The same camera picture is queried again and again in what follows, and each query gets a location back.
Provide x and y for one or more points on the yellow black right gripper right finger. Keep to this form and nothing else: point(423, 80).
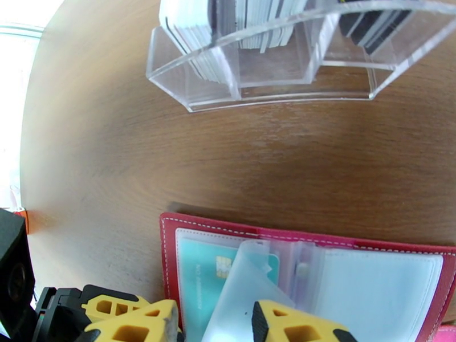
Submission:
point(285, 330)

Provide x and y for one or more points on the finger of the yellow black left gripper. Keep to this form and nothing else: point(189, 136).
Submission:
point(124, 302)

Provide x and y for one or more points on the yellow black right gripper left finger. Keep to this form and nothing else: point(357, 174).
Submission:
point(142, 326)

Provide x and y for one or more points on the teal credit card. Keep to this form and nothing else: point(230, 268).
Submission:
point(199, 280)

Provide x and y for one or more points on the red leather card holder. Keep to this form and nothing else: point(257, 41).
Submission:
point(384, 287)

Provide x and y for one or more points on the clear acrylic card stand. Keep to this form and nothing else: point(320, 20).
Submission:
point(270, 88)

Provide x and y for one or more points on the white card stack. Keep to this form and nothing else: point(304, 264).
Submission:
point(192, 38)

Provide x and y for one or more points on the grey striped card stack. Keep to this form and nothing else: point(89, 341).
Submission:
point(267, 20)

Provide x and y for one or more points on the black card stack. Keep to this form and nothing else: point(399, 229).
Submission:
point(374, 20)

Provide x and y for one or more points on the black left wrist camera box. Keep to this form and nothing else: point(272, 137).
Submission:
point(14, 273)

